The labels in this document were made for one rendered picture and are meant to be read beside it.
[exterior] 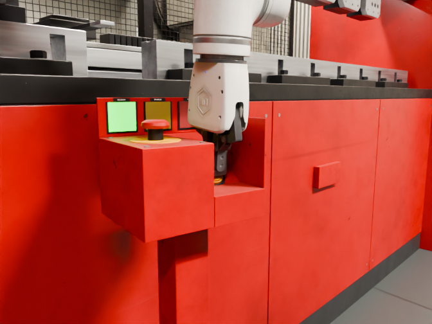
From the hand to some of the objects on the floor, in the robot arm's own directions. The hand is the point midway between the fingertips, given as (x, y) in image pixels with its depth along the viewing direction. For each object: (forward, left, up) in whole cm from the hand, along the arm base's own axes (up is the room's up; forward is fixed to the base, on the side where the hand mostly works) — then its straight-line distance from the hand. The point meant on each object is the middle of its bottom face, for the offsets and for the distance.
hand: (216, 162), depth 62 cm
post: (+118, -58, -74) cm, 151 cm away
